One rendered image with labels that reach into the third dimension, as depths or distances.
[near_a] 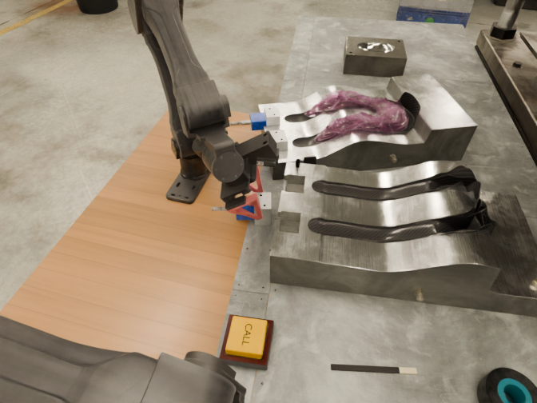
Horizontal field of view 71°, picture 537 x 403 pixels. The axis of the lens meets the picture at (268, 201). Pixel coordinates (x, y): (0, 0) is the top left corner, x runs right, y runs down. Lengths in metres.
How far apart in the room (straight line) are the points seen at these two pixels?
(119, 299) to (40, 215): 1.51
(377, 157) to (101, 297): 0.69
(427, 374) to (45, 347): 0.58
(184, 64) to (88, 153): 1.87
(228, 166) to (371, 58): 0.86
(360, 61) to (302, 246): 0.84
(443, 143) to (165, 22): 0.69
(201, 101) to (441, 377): 0.60
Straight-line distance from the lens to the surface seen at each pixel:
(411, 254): 0.71
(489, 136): 1.25
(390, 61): 1.40
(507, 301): 0.80
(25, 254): 2.11
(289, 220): 0.76
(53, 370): 0.28
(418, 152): 1.02
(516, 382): 0.74
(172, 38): 0.73
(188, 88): 0.68
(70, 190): 2.32
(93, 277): 0.84
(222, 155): 0.63
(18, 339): 0.29
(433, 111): 1.06
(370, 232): 0.75
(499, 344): 0.80
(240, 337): 0.66
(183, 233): 0.85
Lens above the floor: 1.44
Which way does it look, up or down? 46 degrees down
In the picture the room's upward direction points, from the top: straight up
